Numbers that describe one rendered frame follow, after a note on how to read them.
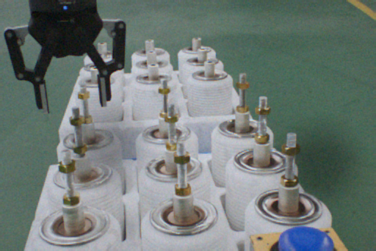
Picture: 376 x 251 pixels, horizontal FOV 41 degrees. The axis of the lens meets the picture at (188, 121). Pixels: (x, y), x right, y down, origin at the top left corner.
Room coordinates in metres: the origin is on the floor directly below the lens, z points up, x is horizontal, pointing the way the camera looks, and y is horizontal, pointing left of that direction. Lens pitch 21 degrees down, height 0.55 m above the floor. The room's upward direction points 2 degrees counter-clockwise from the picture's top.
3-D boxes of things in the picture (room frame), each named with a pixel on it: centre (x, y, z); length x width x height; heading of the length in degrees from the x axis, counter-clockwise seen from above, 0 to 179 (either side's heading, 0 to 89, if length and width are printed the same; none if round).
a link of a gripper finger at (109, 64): (0.60, 0.09, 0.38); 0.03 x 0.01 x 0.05; 106
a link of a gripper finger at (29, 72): (0.57, 0.18, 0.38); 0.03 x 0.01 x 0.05; 106
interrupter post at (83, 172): (0.59, 0.14, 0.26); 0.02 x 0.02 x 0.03
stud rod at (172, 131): (0.60, 0.02, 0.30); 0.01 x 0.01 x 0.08; 80
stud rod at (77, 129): (0.59, 0.14, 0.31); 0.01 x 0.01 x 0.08; 53
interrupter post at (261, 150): (0.61, -0.10, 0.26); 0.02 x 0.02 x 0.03
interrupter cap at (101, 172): (0.59, 0.14, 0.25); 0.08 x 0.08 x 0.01
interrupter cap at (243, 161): (0.61, -0.10, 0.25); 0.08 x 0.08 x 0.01
